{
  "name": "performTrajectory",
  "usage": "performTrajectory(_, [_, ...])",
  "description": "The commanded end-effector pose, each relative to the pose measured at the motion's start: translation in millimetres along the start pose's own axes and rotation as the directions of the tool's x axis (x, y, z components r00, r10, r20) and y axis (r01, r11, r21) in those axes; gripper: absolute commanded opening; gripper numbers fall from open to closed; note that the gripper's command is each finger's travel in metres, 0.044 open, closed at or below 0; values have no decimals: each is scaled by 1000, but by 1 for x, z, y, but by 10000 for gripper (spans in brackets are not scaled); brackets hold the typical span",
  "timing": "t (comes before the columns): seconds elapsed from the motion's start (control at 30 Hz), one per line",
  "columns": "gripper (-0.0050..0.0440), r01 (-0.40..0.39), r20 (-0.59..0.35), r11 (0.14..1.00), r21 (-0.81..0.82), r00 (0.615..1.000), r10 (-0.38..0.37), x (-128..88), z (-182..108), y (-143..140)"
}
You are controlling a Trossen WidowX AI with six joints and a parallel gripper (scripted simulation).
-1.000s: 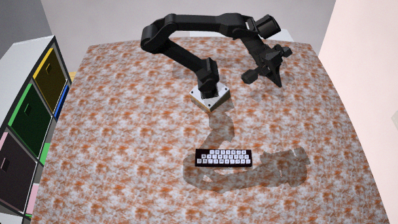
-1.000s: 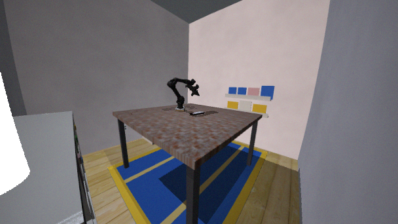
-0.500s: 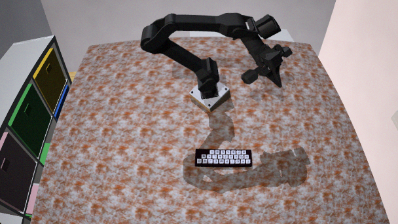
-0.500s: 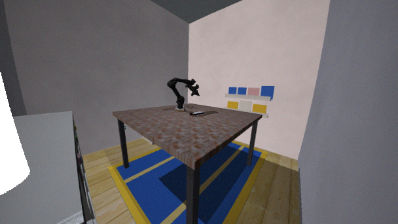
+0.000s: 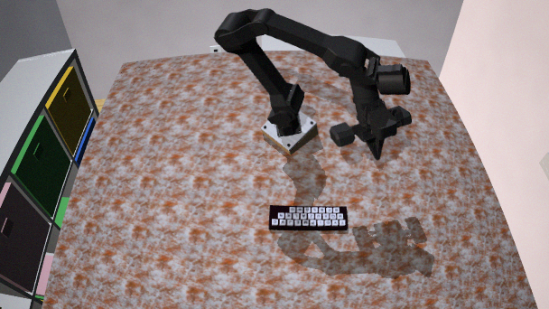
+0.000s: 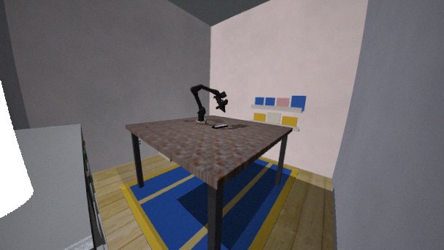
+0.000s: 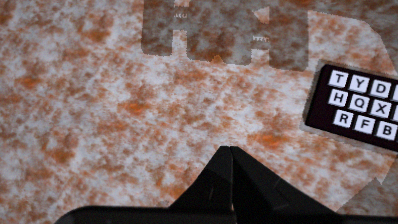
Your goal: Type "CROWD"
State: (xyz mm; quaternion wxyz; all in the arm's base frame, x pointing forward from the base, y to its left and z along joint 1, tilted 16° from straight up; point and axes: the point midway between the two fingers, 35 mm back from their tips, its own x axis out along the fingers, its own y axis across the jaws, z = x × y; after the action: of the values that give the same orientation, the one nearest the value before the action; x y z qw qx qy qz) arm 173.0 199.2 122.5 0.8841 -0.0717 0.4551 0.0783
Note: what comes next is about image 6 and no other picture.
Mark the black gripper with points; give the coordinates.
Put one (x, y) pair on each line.
(222, 107)

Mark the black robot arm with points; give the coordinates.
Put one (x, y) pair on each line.
(217, 96)

